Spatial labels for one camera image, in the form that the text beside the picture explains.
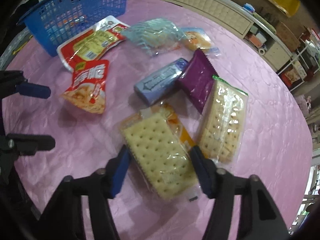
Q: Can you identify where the white wire rack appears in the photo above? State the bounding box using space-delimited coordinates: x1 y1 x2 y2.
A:
277 26 320 92

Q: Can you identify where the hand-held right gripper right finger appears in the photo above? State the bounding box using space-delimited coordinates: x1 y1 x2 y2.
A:
189 145 293 240

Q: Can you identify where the blue plastic basket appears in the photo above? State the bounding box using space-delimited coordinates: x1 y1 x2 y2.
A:
17 0 130 57

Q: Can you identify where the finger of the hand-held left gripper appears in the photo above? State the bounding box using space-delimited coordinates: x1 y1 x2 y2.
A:
0 134 56 157
0 70 51 100

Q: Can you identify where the green-edged cracker packet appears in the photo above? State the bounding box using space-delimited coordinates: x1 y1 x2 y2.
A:
195 75 249 164

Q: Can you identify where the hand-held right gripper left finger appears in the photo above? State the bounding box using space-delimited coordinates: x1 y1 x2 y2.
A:
35 144 132 240

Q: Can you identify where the clear bread packet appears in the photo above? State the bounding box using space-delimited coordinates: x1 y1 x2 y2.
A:
179 27 222 57

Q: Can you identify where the orange-edged cracker packet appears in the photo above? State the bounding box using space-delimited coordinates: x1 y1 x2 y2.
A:
119 102 200 202

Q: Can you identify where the cream tufted low cabinet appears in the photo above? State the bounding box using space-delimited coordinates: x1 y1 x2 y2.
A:
161 0 300 72

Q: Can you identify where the light blue striped packet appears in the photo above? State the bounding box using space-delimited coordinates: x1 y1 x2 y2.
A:
121 18 184 57

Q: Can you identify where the purple foil packet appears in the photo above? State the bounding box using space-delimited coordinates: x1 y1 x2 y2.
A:
177 49 219 114

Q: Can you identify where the large red yellow-label packet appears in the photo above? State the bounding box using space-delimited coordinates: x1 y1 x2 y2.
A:
57 15 130 72

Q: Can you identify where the pink bag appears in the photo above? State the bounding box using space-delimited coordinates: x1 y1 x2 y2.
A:
295 95 313 115

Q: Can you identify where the orange flat box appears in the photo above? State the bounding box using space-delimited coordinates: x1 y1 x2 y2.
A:
247 34 265 48

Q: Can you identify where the grey-blue bar packet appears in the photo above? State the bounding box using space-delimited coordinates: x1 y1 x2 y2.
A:
134 58 190 105

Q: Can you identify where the blue tissue pack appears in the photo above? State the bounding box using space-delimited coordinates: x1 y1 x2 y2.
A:
242 2 256 14

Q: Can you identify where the small red chip packet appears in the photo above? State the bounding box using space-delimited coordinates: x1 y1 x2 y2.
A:
61 59 111 115

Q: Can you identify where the brown cardboard box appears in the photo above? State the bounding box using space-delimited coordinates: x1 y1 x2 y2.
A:
276 21 300 52

